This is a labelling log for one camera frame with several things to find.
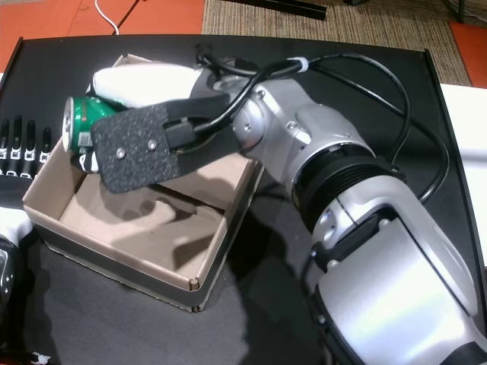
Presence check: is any white floor cable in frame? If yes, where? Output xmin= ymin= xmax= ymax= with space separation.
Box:
xmin=94 ymin=0 xmax=121 ymax=36

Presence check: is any black foam covered plate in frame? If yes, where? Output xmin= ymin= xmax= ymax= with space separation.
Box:
xmin=90 ymin=94 xmax=233 ymax=195

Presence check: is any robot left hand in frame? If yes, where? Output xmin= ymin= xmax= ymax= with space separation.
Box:
xmin=0 ymin=115 xmax=54 ymax=244

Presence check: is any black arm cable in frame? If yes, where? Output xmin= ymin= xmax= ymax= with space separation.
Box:
xmin=196 ymin=44 xmax=450 ymax=202

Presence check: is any open cardboard box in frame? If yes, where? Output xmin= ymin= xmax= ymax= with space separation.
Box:
xmin=21 ymin=53 xmax=266 ymax=313

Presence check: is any green drink can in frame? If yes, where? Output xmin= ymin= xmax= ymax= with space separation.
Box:
xmin=61 ymin=96 xmax=126 ymax=153

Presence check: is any beige woven rug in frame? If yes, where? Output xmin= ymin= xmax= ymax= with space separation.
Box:
xmin=201 ymin=0 xmax=473 ymax=85

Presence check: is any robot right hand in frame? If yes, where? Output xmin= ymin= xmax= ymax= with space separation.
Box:
xmin=70 ymin=62 xmax=208 ymax=175

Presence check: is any large orange floor mat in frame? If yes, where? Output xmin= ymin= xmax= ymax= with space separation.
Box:
xmin=0 ymin=0 xmax=206 ymax=73

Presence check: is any thin black floor cable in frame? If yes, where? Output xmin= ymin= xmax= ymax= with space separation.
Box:
xmin=115 ymin=0 xmax=141 ymax=31

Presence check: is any black metal beam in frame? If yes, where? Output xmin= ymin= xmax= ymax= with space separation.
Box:
xmin=234 ymin=0 xmax=327 ymax=22

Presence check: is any small orange floor mat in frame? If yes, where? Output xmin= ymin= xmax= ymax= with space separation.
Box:
xmin=447 ymin=21 xmax=487 ymax=87

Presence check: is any black table mat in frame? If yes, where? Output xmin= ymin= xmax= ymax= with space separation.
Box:
xmin=0 ymin=33 xmax=487 ymax=365

